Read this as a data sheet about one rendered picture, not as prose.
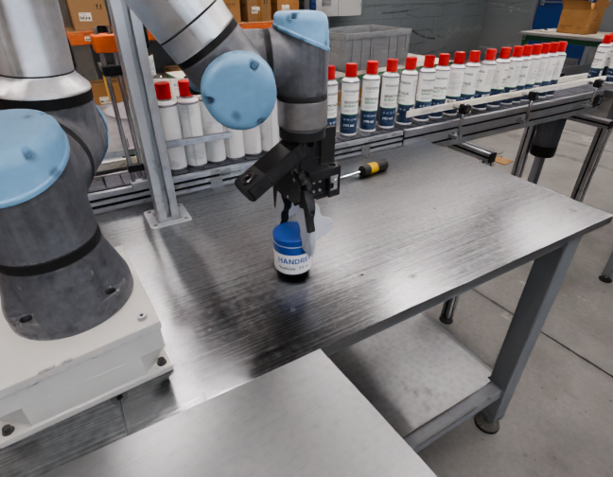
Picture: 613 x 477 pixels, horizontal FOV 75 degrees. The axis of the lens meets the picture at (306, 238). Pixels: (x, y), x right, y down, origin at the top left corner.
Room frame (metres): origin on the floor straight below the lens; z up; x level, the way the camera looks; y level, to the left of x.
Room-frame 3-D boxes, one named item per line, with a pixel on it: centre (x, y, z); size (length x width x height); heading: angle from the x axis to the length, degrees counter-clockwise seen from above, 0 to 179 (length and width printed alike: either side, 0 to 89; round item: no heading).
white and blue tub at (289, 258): (0.59, 0.02, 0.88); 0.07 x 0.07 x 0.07
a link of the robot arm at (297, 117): (0.61, 0.01, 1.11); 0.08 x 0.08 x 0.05
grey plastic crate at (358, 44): (3.01, -0.36, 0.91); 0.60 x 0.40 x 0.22; 127
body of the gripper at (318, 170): (0.61, 0.00, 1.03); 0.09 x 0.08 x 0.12; 124
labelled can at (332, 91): (1.18, -0.06, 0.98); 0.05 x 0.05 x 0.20
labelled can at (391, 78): (1.29, -0.26, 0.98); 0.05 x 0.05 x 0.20
